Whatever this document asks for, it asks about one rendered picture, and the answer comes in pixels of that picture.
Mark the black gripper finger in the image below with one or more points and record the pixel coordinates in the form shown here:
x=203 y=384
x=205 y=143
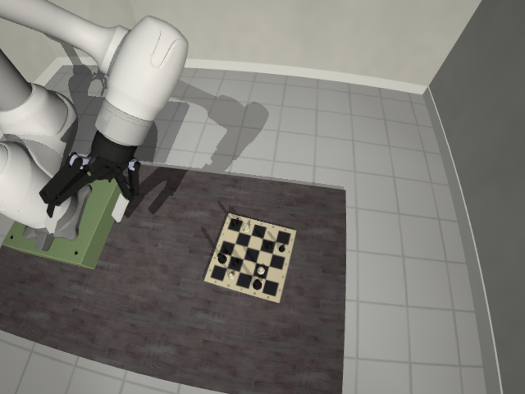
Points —
x=127 y=194
x=57 y=191

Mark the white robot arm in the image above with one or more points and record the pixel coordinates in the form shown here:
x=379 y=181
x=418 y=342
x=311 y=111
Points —
x=146 y=64

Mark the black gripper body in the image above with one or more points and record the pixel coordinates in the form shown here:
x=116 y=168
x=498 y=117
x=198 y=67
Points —
x=102 y=150

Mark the cream and black chessboard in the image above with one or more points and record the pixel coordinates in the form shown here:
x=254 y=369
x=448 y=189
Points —
x=249 y=249

